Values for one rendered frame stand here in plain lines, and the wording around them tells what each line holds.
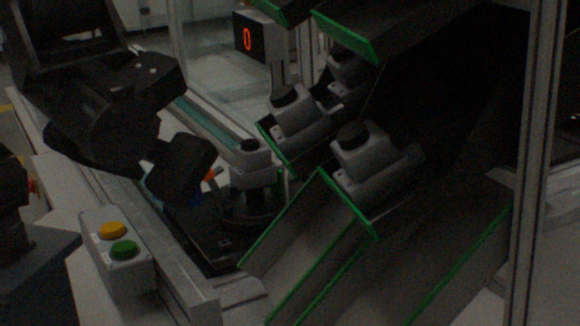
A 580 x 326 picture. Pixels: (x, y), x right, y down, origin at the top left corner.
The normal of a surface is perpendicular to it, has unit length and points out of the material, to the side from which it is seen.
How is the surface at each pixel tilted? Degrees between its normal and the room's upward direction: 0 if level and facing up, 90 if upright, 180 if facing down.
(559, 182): 90
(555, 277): 0
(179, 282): 0
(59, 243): 0
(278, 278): 45
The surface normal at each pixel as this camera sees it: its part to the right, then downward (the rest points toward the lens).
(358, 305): -0.71, -0.51
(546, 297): -0.05, -0.90
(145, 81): -0.18, -0.72
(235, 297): 0.47, 0.36
